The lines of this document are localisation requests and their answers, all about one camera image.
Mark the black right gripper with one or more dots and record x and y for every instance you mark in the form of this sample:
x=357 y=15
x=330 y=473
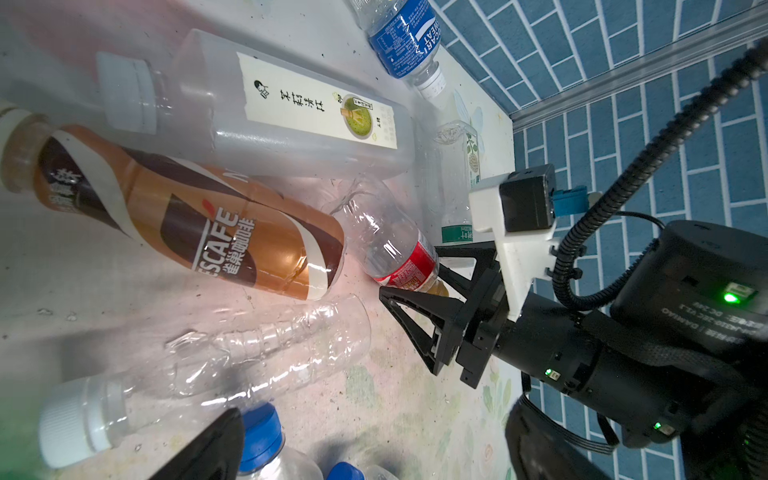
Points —
x=562 y=348

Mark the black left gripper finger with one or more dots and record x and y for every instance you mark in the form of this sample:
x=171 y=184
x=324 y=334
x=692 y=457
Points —
x=215 y=453

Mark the clear bottle red label yellow cap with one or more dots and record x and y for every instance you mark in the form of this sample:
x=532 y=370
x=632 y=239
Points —
x=384 y=239

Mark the brown Nescafe coffee bottle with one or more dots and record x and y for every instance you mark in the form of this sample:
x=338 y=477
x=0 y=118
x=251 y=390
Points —
x=210 y=220

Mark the square clear tea bottle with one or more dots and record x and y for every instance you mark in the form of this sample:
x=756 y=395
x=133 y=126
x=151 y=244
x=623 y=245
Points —
x=228 y=105

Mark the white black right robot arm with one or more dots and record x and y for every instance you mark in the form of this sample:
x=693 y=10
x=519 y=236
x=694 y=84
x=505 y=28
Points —
x=681 y=354

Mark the clear bottle blue cap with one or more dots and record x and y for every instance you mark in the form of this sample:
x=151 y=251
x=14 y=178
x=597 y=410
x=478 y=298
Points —
x=266 y=456

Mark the Pepsi bottle blue label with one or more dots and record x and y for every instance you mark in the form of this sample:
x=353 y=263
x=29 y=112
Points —
x=347 y=471

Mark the crushed clear bottle white cap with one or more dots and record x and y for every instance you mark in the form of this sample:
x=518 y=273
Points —
x=202 y=372

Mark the clear bottle green cap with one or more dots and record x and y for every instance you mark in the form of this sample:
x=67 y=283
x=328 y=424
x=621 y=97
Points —
x=459 y=158

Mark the blue label Pocari bottle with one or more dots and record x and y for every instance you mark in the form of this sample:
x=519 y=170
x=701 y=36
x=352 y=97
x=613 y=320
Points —
x=405 y=36

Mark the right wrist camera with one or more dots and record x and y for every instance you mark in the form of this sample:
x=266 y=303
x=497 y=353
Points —
x=520 y=210

